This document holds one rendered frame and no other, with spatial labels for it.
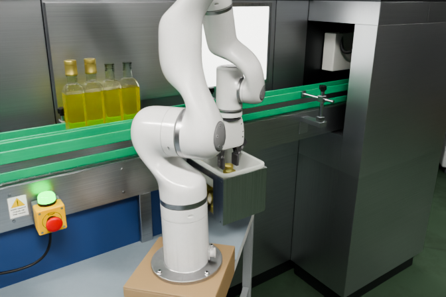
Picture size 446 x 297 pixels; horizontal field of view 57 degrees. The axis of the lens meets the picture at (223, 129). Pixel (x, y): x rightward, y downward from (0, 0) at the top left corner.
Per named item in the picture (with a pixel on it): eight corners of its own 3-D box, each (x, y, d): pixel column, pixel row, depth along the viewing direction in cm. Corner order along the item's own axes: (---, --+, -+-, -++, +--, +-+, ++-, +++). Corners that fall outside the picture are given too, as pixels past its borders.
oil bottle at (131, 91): (136, 136, 140) (133, 75, 134) (143, 140, 136) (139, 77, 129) (121, 139, 137) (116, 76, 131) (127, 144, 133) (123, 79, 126)
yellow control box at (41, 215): (60, 218, 113) (58, 194, 111) (68, 230, 107) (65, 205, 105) (34, 225, 109) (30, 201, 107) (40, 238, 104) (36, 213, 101)
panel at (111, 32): (264, 81, 183) (267, 2, 173) (268, 82, 181) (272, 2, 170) (56, 109, 134) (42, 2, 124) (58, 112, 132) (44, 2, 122)
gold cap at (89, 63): (94, 71, 125) (93, 57, 124) (98, 73, 123) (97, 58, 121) (83, 72, 123) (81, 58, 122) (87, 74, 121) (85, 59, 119)
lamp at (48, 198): (54, 197, 109) (52, 187, 108) (58, 203, 106) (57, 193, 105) (36, 201, 107) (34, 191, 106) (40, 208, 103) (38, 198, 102)
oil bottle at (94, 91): (103, 142, 134) (97, 78, 128) (109, 147, 130) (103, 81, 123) (85, 145, 131) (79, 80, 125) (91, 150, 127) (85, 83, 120)
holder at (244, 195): (218, 180, 155) (218, 142, 151) (265, 210, 134) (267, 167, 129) (178, 191, 146) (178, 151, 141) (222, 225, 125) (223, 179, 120)
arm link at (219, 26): (261, -1, 109) (270, 95, 127) (208, -1, 116) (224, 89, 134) (247, 12, 103) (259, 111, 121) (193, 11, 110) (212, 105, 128)
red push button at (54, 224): (58, 210, 105) (62, 216, 103) (60, 224, 107) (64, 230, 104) (42, 215, 103) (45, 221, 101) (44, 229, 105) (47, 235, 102)
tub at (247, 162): (227, 165, 149) (227, 142, 146) (267, 187, 131) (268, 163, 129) (185, 176, 139) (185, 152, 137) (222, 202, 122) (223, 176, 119)
